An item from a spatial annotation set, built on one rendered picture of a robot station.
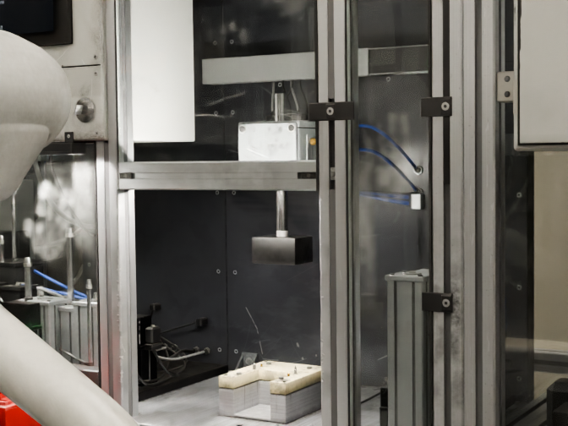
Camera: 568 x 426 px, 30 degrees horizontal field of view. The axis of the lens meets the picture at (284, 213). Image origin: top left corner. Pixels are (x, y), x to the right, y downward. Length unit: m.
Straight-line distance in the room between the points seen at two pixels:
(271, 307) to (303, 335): 0.09
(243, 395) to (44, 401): 0.91
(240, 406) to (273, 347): 0.33
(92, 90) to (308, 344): 0.67
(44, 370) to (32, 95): 0.35
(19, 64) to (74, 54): 0.63
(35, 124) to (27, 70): 0.06
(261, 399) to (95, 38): 0.67
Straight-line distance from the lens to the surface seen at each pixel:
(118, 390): 1.79
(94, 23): 1.77
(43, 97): 1.19
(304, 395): 1.78
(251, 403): 1.83
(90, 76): 1.77
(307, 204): 2.04
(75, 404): 0.92
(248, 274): 2.12
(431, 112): 1.46
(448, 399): 1.50
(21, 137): 1.17
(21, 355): 0.95
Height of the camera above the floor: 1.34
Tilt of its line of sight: 3 degrees down
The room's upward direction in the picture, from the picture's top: 1 degrees counter-clockwise
